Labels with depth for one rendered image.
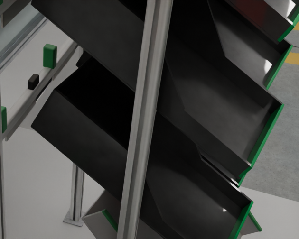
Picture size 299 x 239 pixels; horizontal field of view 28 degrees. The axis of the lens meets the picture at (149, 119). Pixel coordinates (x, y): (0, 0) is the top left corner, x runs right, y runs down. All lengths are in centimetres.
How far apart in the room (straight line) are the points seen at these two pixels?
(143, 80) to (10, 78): 106
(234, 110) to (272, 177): 208
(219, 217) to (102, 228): 15
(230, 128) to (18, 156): 77
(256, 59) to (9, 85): 90
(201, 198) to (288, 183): 198
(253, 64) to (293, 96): 256
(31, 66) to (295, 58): 232
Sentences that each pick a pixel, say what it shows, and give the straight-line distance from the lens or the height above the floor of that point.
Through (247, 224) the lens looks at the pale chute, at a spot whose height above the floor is 102.
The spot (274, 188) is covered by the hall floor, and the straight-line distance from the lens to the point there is 271.
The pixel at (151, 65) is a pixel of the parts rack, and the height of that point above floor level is 146.
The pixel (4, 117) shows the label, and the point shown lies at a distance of 69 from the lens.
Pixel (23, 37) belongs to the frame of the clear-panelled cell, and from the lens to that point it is 172.
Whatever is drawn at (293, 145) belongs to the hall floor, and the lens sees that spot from 298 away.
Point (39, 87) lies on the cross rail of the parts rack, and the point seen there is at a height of 131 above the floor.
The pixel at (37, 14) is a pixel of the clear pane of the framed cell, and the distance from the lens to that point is 181.
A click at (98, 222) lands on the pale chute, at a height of 119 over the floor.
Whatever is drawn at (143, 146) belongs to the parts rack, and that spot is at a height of 137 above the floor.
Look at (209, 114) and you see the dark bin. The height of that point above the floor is 138.
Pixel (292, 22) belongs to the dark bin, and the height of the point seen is 153.
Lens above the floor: 175
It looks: 37 degrees down
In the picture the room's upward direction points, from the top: 9 degrees clockwise
